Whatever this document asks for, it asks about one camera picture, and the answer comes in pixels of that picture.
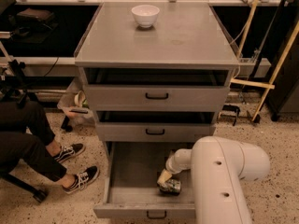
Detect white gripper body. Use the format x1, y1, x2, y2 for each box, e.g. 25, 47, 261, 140
165, 148, 192, 175

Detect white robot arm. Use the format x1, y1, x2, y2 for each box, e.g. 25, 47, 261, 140
157, 136, 270, 224

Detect grey bottom drawer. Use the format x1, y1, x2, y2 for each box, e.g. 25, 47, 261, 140
94, 142, 195, 219

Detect grey drawer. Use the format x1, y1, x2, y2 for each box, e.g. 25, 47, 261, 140
96, 111, 215, 143
83, 68, 230, 112
94, 142, 195, 219

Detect grey middle drawer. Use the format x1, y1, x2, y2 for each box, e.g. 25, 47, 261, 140
96, 111, 215, 143

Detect grey drawer cabinet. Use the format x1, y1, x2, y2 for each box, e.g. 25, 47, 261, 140
74, 1, 240, 161

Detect grey top drawer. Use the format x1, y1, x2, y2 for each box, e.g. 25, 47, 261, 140
83, 68, 230, 112

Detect black sneaker near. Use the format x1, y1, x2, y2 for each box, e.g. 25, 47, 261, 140
63, 165, 100, 194

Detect black sneaker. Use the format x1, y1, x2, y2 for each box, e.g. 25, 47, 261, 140
54, 143, 85, 163
63, 165, 100, 194

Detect black sneaker far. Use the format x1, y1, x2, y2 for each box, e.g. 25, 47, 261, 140
54, 143, 85, 163

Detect clear plastic bin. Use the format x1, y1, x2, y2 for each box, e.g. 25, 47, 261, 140
57, 77, 94, 126

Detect black office chair base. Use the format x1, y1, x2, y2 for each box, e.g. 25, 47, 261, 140
0, 173, 48, 203

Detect white ceramic bowl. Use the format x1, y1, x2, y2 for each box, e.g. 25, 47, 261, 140
131, 5, 160, 28

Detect seated person in black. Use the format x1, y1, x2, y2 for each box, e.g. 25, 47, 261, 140
0, 101, 66, 182

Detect black tripod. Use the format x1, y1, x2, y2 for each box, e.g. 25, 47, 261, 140
0, 40, 40, 108

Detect dark box on shelf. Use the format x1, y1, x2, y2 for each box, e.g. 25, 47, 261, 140
16, 8, 55, 29

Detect wooden frame stand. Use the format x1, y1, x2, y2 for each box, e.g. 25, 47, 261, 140
231, 0, 299, 123

